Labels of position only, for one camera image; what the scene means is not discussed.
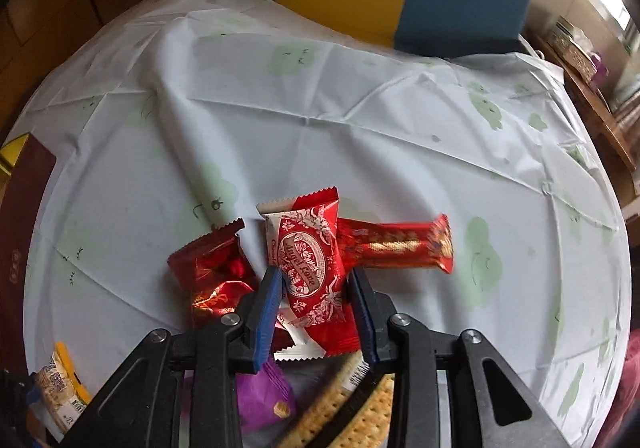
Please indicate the items on side shelf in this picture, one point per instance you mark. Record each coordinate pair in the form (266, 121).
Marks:
(575, 53)

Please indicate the red white ornate snack packet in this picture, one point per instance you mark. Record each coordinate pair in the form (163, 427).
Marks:
(310, 258)

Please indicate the small purple object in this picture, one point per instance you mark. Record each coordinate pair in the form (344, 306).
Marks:
(599, 66)

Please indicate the purple snack packet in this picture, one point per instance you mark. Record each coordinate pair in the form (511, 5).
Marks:
(260, 398)

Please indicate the person's pink garment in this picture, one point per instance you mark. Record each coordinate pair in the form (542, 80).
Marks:
(630, 378)

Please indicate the gold-lined tin box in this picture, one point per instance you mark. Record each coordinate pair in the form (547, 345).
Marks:
(25, 208)

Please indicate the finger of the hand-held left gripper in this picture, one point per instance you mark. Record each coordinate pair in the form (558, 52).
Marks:
(12, 398)

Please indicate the wooden side table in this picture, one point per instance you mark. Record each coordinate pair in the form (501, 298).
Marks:
(605, 123)

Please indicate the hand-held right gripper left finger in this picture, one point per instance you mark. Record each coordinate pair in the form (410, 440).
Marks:
(265, 323)

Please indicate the white yellow snack packet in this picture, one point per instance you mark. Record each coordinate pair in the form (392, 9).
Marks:
(55, 383)

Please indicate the long red snack bar packet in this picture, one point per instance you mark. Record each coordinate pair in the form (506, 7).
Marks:
(395, 243)

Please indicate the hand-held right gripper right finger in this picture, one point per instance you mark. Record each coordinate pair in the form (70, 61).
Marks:
(365, 323)

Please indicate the wooden wardrobe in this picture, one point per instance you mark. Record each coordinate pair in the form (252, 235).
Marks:
(60, 3)

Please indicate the clear cracker packet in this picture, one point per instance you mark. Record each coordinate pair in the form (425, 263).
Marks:
(320, 418)

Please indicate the white green-print tablecloth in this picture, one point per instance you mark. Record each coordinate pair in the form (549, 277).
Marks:
(350, 128)

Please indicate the shiny red foil snack packet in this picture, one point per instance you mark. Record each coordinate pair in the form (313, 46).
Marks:
(215, 268)

